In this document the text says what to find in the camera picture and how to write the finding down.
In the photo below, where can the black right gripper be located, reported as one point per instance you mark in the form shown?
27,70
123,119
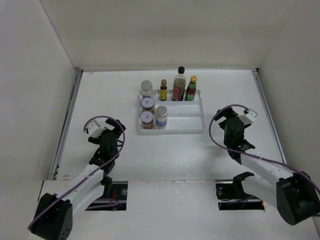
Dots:
227,113

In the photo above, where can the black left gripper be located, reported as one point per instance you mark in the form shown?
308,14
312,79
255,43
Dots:
117,127

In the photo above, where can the small spice jar white lid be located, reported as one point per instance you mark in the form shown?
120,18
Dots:
147,120

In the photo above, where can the red chili sauce bottle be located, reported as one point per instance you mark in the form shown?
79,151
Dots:
191,89

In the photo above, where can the white powder jar silver lid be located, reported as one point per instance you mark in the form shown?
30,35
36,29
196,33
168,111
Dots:
161,117

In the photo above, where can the dark soy sauce bottle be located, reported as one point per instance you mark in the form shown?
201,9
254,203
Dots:
179,85

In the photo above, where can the small yellow label bottle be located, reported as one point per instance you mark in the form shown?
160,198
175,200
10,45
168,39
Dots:
163,90

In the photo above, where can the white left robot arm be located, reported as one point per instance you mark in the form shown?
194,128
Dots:
91,190

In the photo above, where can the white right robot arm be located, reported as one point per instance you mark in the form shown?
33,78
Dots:
290,191

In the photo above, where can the white compartment organizer tray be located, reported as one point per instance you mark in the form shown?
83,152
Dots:
184,117

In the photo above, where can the tall white granule jar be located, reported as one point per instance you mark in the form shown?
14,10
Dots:
146,89

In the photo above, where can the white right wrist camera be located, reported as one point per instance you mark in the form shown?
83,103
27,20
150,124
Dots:
248,117

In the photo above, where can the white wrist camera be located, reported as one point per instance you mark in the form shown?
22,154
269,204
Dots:
94,129
248,117

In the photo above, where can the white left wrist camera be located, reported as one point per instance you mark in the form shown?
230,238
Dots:
94,129

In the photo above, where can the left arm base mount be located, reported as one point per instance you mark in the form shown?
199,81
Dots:
113,199

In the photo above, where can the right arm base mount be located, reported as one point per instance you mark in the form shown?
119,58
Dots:
232,197

